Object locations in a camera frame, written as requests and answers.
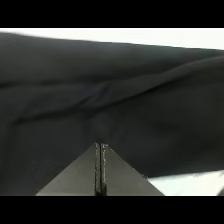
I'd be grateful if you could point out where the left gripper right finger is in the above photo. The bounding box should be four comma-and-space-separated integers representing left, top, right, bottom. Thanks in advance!
100, 143, 165, 197

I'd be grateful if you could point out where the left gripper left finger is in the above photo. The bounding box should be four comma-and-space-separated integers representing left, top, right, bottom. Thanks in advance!
35, 142, 101, 197

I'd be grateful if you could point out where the black garment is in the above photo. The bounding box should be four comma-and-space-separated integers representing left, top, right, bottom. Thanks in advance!
0, 30, 224, 197

